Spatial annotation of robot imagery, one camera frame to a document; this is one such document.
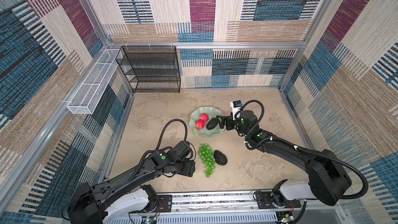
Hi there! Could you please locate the green grape bunch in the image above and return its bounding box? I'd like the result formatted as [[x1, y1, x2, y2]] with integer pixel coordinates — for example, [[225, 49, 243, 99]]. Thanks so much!
[[199, 144, 216, 178]]

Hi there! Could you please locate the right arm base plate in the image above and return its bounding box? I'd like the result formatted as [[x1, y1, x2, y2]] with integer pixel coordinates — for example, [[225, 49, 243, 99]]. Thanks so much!
[[253, 190, 302, 209]]

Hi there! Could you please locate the mint green scalloped fruit bowl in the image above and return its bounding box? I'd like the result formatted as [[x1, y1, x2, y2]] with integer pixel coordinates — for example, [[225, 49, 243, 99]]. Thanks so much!
[[189, 106, 224, 139]]

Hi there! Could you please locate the dark avocado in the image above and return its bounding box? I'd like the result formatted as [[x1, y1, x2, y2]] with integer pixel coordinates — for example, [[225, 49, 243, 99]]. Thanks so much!
[[214, 150, 228, 166], [206, 118, 219, 130]]

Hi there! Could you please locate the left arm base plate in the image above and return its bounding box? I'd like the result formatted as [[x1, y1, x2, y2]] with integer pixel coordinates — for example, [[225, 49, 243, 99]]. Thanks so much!
[[144, 195, 173, 213]]

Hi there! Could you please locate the black wire shelf rack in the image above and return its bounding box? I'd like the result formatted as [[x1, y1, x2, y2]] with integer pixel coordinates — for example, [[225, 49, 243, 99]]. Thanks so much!
[[116, 46, 181, 93]]

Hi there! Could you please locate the red apple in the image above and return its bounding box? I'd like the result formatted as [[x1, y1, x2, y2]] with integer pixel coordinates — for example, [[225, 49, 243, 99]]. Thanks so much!
[[200, 113, 209, 122], [195, 119, 206, 130]]

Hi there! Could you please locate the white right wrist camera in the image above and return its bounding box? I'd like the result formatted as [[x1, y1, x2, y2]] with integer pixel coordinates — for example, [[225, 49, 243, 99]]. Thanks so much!
[[230, 100, 242, 120]]

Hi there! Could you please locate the aluminium front rail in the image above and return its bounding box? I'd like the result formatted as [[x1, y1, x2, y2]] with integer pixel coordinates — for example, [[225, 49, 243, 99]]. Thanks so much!
[[81, 189, 343, 215]]

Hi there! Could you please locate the white wire mesh basket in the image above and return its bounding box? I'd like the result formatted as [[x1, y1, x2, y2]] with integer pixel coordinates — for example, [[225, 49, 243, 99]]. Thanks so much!
[[67, 49, 119, 115]]

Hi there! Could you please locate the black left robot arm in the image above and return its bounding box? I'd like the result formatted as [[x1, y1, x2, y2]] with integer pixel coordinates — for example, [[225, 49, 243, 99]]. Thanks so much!
[[60, 119, 195, 224]]

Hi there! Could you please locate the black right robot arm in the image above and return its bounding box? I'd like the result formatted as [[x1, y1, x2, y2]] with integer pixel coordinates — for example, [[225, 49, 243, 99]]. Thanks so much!
[[216, 100, 369, 206]]

